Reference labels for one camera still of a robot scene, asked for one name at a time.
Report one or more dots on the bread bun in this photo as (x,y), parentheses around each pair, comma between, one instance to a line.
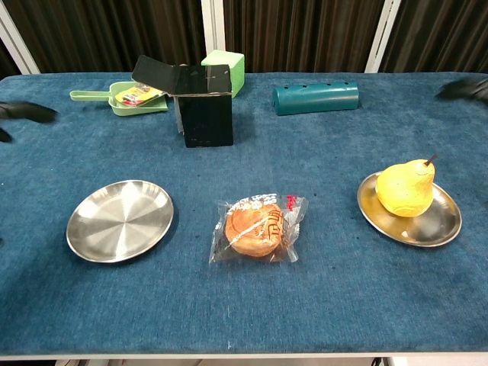
(253,228)

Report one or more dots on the teal half-cylinder holder with holes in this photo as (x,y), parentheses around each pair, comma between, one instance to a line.
(316,99)

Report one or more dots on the black pleated curtain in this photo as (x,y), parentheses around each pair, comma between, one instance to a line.
(442,34)
(297,34)
(114,34)
(5,63)

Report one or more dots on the round metal plate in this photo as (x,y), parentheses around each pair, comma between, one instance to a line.
(438,225)
(118,221)

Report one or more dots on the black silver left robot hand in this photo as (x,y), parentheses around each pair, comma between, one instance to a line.
(26,111)

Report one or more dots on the yellow pear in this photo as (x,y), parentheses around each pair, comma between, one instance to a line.
(404,190)

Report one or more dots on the light green plastic dustpan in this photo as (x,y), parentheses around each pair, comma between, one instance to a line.
(88,94)

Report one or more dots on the blue table cloth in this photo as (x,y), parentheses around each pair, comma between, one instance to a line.
(244,297)

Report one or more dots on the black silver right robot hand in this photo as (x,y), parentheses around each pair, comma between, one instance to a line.
(467,89)

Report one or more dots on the open black cardboard box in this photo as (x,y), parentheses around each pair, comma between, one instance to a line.
(206,114)

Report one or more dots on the green foam cube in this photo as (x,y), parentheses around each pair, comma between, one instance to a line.
(237,72)

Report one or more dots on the yellow snack packet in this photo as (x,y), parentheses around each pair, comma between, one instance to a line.
(134,95)

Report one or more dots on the white frame post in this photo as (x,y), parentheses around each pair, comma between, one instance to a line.
(212,34)
(19,42)
(381,38)

